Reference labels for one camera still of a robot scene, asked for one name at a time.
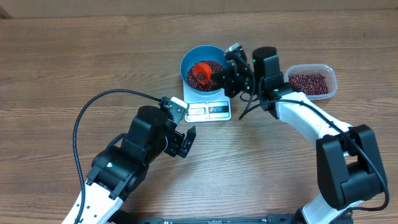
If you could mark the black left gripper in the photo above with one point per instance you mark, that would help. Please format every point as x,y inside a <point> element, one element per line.
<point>177,139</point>

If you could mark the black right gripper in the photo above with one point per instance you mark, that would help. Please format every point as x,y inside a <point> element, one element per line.
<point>234,82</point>

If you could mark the red scoop with blue handle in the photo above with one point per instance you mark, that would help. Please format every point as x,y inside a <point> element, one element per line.
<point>202,73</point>

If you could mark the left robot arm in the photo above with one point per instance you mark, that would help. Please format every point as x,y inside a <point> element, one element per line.
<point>122,166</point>

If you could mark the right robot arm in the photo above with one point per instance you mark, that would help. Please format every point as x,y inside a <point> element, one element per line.
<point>350,172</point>

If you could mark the red beans in bowl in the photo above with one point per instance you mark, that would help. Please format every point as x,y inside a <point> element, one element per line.
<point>215,66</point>

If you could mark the white digital kitchen scale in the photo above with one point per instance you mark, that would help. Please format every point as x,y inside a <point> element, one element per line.
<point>206,106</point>

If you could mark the blue plastic bowl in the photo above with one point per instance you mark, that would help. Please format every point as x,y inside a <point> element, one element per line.
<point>203,52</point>

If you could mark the red adzuki beans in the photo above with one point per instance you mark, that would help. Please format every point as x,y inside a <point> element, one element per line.
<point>310,84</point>

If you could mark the clear plastic container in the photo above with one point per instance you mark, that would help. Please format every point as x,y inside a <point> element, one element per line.
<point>323,69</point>

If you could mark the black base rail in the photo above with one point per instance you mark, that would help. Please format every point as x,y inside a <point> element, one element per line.
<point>126,218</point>

